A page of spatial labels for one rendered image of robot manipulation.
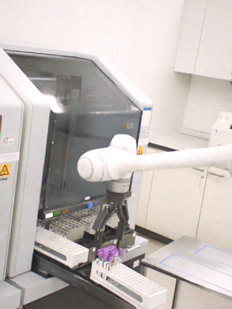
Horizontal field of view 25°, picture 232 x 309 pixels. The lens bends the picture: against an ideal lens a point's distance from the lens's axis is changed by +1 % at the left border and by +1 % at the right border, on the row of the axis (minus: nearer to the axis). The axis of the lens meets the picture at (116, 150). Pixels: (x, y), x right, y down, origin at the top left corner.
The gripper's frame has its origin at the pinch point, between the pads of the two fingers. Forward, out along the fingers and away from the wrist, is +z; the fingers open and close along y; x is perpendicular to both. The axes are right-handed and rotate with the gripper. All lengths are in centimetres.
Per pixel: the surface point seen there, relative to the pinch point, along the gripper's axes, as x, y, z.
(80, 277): 6.4, -6.0, 15.9
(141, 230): 131, 235, 95
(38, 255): 29.9, -5.6, 16.2
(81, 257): 12.6, 1.2, 12.1
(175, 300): 1, 67, 48
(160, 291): -26.5, -2.0, 8.3
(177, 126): 141, 284, 0
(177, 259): -9.6, 39.6, 14.2
